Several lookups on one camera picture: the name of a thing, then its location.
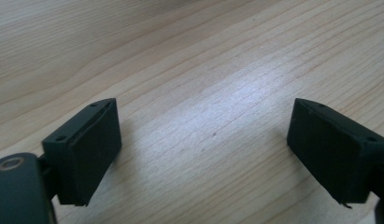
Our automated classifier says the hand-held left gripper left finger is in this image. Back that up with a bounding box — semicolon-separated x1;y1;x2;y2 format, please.
41;97;123;207

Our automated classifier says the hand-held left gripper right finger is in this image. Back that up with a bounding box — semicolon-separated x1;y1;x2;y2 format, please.
286;97;384;209

